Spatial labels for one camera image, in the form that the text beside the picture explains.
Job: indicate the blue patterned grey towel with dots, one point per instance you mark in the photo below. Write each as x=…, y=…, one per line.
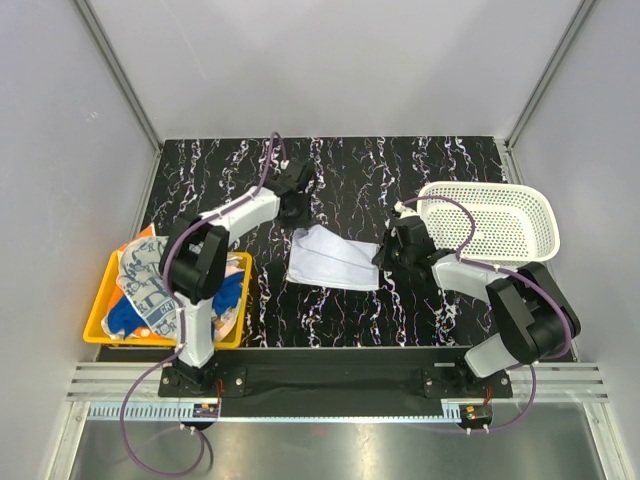
x=131, y=278

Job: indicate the orange towel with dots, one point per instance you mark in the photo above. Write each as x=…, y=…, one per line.
x=145, y=235

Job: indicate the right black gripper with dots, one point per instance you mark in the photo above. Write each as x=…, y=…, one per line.
x=382, y=259

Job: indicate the white perforated basket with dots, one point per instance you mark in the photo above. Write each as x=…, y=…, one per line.
x=505, y=224

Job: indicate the yellow plastic bin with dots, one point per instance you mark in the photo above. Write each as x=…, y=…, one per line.
x=94, y=332

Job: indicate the pink white towel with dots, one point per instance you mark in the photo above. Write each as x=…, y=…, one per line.
x=227, y=299

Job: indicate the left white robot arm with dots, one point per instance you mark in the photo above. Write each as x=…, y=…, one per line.
x=194, y=260

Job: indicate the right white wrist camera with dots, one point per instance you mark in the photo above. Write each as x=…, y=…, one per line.
x=401, y=211

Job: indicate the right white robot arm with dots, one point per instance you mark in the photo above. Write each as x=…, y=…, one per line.
x=534, y=320

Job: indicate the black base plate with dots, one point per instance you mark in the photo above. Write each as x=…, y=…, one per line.
x=305, y=384

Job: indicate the white slotted cable duct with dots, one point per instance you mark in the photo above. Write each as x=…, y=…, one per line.
x=154, y=411

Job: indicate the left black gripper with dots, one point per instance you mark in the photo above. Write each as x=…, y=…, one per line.
x=303, y=221

